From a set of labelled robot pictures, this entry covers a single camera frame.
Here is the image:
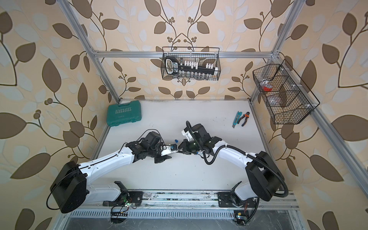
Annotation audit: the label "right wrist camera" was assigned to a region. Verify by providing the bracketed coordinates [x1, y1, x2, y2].
[181, 128, 199, 142]

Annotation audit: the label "black socket holder set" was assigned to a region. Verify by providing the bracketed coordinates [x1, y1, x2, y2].
[161, 56, 221, 76]

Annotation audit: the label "teal utility knife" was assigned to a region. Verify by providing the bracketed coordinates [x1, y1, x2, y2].
[232, 111, 242, 128]

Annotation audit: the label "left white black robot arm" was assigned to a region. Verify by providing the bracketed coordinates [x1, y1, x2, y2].
[50, 131, 178, 213]

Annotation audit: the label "red item in basket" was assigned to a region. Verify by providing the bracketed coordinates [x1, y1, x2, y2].
[260, 80, 273, 93]

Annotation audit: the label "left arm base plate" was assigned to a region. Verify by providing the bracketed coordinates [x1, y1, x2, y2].
[103, 191, 143, 207]

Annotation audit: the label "black wire basket back wall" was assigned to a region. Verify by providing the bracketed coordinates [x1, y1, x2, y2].
[161, 46, 221, 81]

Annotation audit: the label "black wire basket wall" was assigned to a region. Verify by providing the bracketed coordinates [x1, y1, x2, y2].
[253, 59, 320, 125]
[161, 46, 221, 81]

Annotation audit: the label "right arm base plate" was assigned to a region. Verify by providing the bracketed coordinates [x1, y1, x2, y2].
[217, 192, 257, 208]

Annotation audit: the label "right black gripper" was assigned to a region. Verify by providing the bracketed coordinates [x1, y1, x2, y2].
[176, 138, 203, 154]

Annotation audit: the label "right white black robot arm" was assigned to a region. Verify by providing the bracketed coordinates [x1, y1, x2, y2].
[178, 121, 289, 206]

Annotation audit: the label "orange black pliers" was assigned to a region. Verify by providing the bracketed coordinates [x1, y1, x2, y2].
[237, 112, 250, 127]

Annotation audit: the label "green plastic tool case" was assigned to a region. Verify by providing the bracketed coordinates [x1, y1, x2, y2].
[106, 101, 142, 127]

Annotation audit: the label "black wire basket right wall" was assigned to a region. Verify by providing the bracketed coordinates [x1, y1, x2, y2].
[253, 59, 320, 125]

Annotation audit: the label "aluminium front rail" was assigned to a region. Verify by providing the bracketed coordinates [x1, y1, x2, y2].
[61, 189, 300, 210]

